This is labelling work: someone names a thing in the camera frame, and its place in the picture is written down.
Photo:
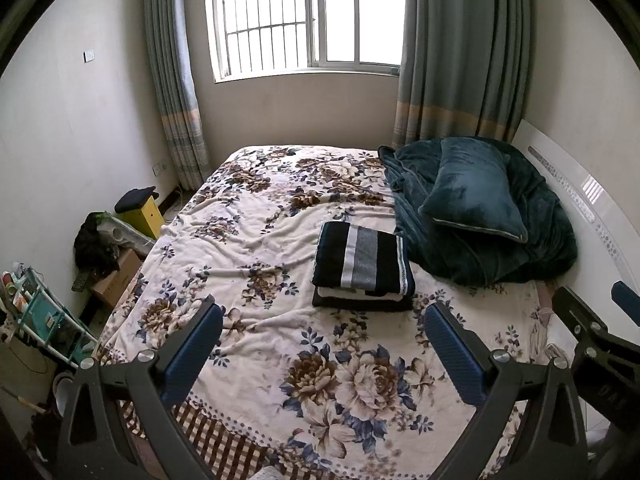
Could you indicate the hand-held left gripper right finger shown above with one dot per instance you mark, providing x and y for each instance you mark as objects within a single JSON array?
[{"x": 455, "y": 355}]

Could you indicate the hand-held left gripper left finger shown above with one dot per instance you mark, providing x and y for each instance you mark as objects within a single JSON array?
[{"x": 195, "y": 350}]

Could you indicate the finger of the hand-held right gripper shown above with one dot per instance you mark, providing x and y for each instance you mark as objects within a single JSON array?
[
  {"x": 582, "y": 315},
  {"x": 627, "y": 297}
]

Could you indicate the black teal patterned sweater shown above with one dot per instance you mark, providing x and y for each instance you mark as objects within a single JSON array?
[{"x": 360, "y": 260}]

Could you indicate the brown checkered bed sheet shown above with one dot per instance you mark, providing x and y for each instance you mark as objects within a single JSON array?
[{"x": 220, "y": 440}]

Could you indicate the dark teal quilt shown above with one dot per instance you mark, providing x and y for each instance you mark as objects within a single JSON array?
[{"x": 465, "y": 260}]

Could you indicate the cardboard box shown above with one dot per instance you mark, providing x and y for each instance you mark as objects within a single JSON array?
[{"x": 120, "y": 280}]

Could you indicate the folded white and black garment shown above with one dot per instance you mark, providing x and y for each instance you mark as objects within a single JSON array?
[{"x": 360, "y": 304}]

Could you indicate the floral printed blanket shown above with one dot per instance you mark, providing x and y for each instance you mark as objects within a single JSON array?
[{"x": 260, "y": 240}]

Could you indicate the grey remote control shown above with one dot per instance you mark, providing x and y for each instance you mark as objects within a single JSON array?
[{"x": 80, "y": 281}]

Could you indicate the white bucket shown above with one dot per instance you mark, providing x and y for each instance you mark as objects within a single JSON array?
[{"x": 64, "y": 390}]

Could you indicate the white headboard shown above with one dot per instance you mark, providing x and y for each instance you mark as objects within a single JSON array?
[{"x": 575, "y": 170}]

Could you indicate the yellow stool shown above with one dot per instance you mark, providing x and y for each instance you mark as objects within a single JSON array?
[{"x": 145, "y": 220}]

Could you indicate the black cloth pile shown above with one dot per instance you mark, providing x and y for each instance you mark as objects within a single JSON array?
[{"x": 95, "y": 247}]

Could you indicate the green rolling shelf cart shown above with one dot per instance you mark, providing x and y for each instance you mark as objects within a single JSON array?
[{"x": 45, "y": 320}]

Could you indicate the black seat cushion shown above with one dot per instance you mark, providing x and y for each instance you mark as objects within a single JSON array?
[{"x": 135, "y": 197}]

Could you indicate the dark teal pillow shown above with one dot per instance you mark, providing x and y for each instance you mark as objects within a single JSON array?
[{"x": 475, "y": 190}]

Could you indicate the grey-blue curtain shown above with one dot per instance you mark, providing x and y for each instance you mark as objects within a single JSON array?
[
  {"x": 460, "y": 60},
  {"x": 172, "y": 75}
]

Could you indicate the barred window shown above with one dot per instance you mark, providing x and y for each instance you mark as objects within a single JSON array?
[{"x": 310, "y": 15}]

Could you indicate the wall socket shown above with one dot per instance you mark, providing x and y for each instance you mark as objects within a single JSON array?
[{"x": 160, "y": 167}]

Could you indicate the white wall switch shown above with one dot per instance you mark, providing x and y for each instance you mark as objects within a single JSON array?
[{"x": 89, "y": 56}]

